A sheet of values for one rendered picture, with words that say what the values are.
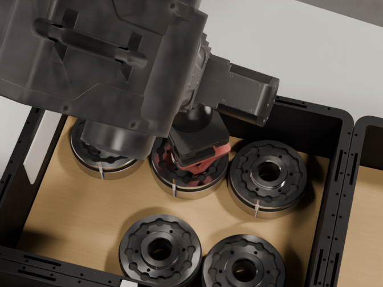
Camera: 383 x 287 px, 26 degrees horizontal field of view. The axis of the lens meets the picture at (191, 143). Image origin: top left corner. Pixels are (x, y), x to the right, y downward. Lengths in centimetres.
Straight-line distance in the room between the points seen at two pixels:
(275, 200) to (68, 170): 28
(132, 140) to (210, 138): 52
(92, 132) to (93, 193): 64
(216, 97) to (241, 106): 3
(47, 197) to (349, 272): 40
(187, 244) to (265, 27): 51
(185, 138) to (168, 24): 54
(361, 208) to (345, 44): 39
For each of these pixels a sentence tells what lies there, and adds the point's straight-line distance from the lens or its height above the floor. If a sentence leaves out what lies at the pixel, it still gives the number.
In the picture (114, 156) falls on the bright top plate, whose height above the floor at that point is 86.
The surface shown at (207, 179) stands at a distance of 108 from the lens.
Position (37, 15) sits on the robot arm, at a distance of 41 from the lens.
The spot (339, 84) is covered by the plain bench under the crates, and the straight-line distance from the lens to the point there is 137.
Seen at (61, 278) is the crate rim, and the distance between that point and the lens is 96.
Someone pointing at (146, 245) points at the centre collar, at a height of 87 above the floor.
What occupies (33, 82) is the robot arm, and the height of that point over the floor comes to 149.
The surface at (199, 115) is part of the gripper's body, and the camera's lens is 96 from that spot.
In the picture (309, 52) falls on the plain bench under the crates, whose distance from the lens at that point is 140.
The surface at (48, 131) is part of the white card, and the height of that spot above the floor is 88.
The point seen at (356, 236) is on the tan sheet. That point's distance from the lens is 110.
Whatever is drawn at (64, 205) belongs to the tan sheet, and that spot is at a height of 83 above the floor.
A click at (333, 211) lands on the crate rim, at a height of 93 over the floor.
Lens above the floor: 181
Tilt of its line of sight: 60 degrees down
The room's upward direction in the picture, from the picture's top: straight up
